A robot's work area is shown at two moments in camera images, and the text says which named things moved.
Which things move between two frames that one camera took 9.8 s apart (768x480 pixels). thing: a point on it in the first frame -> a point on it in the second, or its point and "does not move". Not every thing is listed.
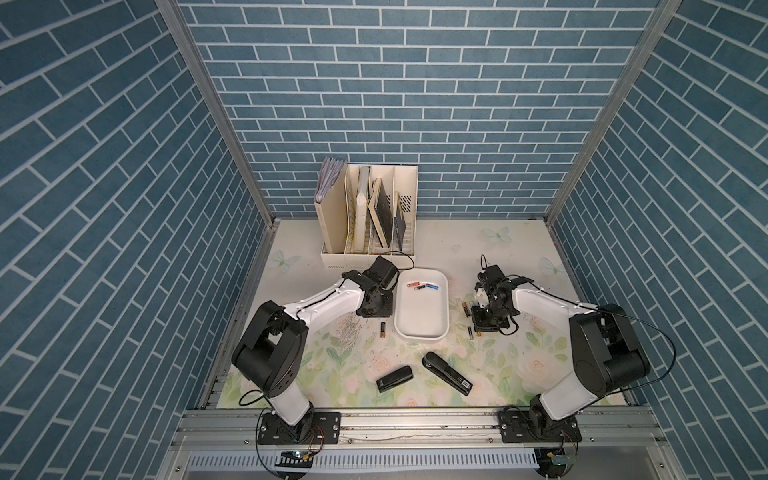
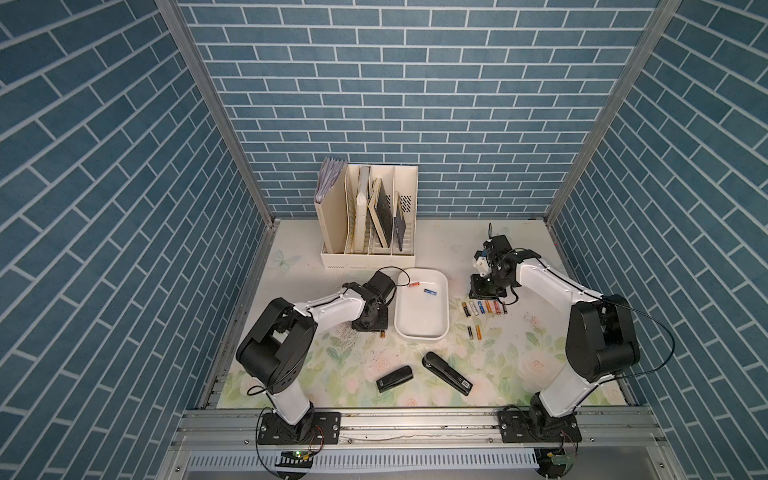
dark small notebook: [399, 219] does not move
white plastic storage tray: [421, 305] does not move
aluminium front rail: [236, 428] does not move
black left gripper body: [382, 306] -> [377, 322]
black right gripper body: [487, 318] -> [486, 287]
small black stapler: [395, 378] does not move
